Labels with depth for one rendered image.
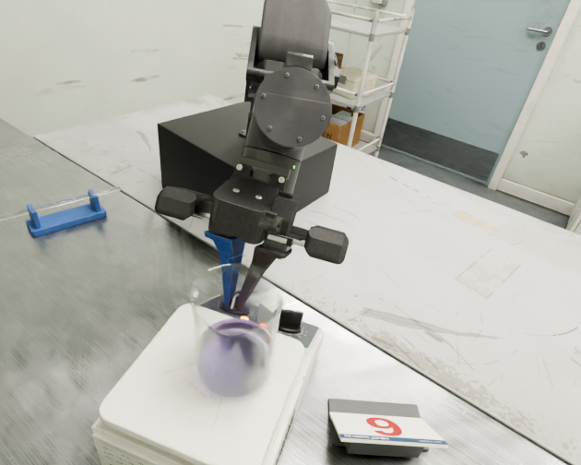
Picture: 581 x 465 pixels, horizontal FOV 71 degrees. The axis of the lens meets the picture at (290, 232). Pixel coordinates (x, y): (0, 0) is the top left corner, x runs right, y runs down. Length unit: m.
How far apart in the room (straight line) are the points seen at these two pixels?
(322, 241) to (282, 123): 0.12
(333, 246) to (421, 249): 0.32
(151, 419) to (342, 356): 0.23
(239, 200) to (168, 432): 0.17
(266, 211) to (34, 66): 1.58
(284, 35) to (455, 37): 2.82
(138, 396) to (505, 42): 2.98
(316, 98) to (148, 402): 0.25
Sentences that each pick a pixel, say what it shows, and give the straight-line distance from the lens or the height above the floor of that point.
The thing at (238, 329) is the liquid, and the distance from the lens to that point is 0.33.
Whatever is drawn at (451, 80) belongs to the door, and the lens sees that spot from 3.21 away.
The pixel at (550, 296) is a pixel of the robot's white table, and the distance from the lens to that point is 0.69.
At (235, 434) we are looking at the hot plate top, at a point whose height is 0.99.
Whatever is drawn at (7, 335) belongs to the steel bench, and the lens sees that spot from 0.52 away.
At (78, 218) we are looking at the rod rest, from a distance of 0.66.
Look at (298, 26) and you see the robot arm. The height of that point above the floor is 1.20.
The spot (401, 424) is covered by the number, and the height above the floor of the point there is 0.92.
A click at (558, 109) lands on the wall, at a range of 3.13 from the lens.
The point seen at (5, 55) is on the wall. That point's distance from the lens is 1.80.
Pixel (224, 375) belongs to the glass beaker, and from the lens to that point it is 0.29.
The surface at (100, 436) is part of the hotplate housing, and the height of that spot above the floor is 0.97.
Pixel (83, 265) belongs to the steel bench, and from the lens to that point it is 0.58.
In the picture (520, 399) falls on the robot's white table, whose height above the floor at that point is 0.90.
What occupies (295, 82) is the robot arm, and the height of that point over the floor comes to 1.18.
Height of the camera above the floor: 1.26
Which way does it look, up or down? 35 degrees down
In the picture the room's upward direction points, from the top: 8 degrees clockwise
